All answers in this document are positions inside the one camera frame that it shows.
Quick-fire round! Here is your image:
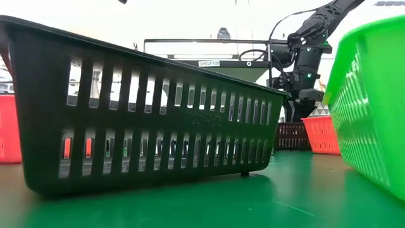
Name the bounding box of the red slotted plastic basket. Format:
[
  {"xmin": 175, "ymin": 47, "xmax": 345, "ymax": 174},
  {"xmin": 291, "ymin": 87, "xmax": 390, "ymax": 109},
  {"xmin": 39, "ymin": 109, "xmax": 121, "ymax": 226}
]
[
  {"xmin": 63, "ymin": 137, "xmax": 93, "ymax": 159},
  {"xmin": 0, "ymin": 94, "xmax": 23, "ymax": 165},
  {"xmin": 301, "ymin": 115, "xmax": 342, "ymax": 156}
]

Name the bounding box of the green slotted plastic basket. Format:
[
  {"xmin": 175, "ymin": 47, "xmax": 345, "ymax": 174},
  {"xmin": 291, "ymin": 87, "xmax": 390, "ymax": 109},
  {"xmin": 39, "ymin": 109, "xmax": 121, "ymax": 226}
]
[{"xmin": 322, "ymin": 15, "xmax": 405, "ymax": 202}]

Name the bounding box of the dark round object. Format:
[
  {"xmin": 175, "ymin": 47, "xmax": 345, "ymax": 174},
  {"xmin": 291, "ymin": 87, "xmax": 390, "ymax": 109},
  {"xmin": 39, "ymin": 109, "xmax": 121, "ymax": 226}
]
[{"xmin": 217, "ymin": 27, "xmax": 231, "ymax": 41}]

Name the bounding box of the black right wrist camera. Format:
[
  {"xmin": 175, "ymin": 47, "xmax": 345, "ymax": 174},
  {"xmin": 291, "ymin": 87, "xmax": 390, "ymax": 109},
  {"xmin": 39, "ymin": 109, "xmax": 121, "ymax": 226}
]
[{"xmin": 270, "ymin": 42, "xmax": 296, "ymax": 68}]

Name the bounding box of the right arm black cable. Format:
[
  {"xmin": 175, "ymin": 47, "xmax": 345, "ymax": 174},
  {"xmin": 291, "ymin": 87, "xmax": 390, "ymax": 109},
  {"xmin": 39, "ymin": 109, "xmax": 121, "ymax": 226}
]
[{"xmin": 237, "ymin": 9, "xmax": 317, "ymax": 86}]

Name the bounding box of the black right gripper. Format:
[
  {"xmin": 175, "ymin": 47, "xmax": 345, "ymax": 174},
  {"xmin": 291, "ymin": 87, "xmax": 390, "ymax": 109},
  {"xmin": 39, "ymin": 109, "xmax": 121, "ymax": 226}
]
[{"xmin": 283, "ymin": 52, "xmax": 325, "ymax": 124}]

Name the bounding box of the dark striped ceiling fixture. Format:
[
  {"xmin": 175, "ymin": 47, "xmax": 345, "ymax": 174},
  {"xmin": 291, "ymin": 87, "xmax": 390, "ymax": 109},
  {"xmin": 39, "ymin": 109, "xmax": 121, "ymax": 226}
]
[{"xmin": 374, "ymin": 1, "xmax": 405, "ymax": 7}]

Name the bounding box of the wooden sorting box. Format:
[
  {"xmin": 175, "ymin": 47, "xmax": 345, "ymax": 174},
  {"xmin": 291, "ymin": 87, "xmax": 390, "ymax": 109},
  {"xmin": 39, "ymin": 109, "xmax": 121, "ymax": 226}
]
[{"xmin": 143, "ymin": 38, "xmax": 287, "ymax": 92}]

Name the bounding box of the black slotted plastic basket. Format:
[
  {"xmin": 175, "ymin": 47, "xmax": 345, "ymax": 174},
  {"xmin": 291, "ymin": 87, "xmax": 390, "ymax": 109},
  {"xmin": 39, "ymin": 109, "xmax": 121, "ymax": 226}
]
[
  {"xmin": 0, "ymin": 15, "xmax": 292, "ymax": 197},
  {"xmin": 274, "ymin": 122, "xmax": 311, "ymax": 151}
]

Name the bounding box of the white patterned plant pot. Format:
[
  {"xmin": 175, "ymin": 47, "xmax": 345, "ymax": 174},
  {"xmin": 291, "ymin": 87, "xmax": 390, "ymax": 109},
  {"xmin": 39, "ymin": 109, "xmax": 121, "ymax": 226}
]
[{"xmin": 308, "ymin": 101, "xmax": 332, "ymax": 118}]

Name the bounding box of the green table mat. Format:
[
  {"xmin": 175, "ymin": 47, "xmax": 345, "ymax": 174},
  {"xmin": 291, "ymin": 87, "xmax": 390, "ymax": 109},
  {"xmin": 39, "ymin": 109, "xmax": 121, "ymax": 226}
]
[{"xmin": 0, "ymin": 150, "xmax": 405, "ymax": 228}]

